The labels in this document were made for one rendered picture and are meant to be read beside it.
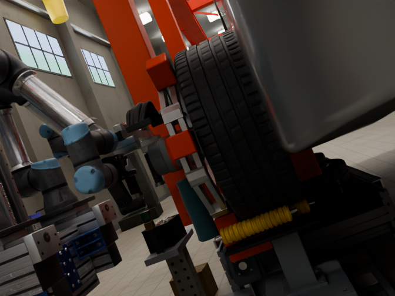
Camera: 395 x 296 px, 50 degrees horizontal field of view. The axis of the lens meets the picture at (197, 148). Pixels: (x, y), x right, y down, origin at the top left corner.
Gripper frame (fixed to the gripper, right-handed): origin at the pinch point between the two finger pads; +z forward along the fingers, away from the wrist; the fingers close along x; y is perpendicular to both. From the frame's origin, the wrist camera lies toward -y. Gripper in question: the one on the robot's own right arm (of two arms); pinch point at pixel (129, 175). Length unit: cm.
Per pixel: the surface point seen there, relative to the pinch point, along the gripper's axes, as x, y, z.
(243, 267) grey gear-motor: -20, -52, 34
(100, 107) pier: 282, 200, 862
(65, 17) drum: 249, 395, 765
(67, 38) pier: 294, 385, 854
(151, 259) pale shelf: 21, -39, 49
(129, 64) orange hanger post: -2, 50, 55
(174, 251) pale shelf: 9, -39, 49
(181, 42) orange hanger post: -12, 100, 248
